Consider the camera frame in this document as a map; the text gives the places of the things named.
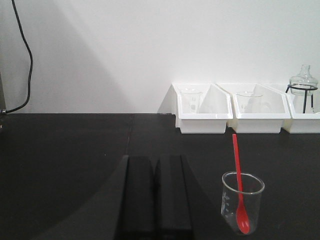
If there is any white right storage bin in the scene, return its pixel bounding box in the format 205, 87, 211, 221
266, 83, 320, 134

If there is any round glass flask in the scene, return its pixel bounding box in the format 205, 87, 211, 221
289, 64, 318, 96

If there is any white storage bin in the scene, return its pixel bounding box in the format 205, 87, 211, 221
218, 83, 291, 134
266, 83, 320, 134
172, 83, 233, 134

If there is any black wire tripod stand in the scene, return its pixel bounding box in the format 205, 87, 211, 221
285, 83, 318, 114

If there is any white middle storage bin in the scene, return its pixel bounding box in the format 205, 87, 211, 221
218, 83, 291, 134

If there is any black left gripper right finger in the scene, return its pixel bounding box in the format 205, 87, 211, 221
154, 155, 193, 240

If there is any clear glass beaker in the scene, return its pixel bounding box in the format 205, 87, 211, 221
220, 171, 265, 236

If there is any glass beaker in middle bin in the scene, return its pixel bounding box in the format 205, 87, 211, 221
236, 91, 263, 114

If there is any black cable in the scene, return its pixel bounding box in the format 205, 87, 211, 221
0, 0, 34, 114

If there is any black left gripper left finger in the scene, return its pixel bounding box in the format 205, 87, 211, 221
121, 156, 155, 240

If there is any red plastic spoon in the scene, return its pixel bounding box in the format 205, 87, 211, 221
232, 133, 250, 234

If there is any glass beaker in left bin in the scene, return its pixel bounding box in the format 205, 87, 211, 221
180, 88, 202, 114

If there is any white left storage bin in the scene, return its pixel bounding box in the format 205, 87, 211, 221
172, 83, 233, 134

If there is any glass beaker in bin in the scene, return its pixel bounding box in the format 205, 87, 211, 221
236, 91, 263, 114
180, 88, 202, 114

